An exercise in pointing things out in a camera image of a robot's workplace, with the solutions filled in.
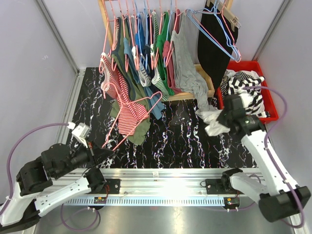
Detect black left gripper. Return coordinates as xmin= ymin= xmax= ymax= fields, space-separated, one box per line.
xmin=54 ymin=136 xmax=114 ymax=179

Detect white plain tank top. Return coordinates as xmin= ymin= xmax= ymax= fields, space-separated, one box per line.
xmin=195 ymin=110 xmax=230 ymax=137

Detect black white wide-striped top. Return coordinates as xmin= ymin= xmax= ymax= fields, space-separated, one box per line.
xmin=228 ymin=71 xmax=270 ymax=118

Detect purple black striped tank top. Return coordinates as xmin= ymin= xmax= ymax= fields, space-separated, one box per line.
xmin=220 ymin=72 xmax=235 ymax=97

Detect grey tank top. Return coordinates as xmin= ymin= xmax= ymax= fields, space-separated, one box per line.
xmin=171 ymin=13 xmax=214 ymax=112

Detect pink wire hanger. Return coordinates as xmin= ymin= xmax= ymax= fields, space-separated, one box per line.
xmin=101 ymin=82 xmax=162 ymax=151
xmin=197 ymin=8 xmax=239 ymax=63

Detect light blue wire hanger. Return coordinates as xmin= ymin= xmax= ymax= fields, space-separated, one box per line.
xmin=214 ymin=0 xmax=241 ymax=62
xmin=186 ymin=7 xmax=229 ymax=56

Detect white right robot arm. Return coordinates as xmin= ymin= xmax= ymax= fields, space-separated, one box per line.
xmin=217 ymin=93 xmax=311 ymax=222

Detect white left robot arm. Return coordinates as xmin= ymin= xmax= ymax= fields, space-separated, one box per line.
xmin=0 ymin=143 xmax=114 ymax=234

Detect olive green tank top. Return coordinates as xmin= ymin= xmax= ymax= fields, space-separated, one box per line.
xmin=106 ymin=17 xmax=150 ymax=145

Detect red white striped tank top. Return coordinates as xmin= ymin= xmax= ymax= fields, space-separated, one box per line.
xmin=100 ymin=53 xmax=147 ymax=136

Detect light blue tank top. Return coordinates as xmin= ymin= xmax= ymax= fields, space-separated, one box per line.
xmin=123 ymin=38 xmax=164 ymax=119

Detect green white striped tank top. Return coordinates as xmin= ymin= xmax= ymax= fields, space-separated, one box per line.
xmin=151 ymin=11 xmax=169 ymax=101

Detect maroon tank top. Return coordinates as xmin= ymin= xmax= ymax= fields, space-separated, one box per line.
xmin=162 ymin=13 xmax=181 ymax=95

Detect wooden clothes rack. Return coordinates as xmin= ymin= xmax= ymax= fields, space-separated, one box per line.
xmin=97 ymin=0 xmax=234 ymax=101

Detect black garment on rack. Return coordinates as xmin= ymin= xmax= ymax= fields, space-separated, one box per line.
xmin=197 ymin=2 xmax=238 ymax=89

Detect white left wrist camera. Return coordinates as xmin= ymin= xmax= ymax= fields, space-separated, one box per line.
xmin=67 ymin=122 xmax=91 ymax=148

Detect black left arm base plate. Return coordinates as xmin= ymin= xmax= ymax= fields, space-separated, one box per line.
xmin=96 ymin=178 xmax=121 ymax=195

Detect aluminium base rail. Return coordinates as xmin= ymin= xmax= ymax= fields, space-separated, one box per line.
xmin=48 ymin=168 xmax=298 ymax=198

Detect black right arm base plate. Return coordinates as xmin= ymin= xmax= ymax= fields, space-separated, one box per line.
xmin=205 ymin=178 xmax=237 ymax=195

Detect white slotted cable duct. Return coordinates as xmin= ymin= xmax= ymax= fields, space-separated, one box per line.
xmin=65 ymin=196 xmax=225 ymax=207

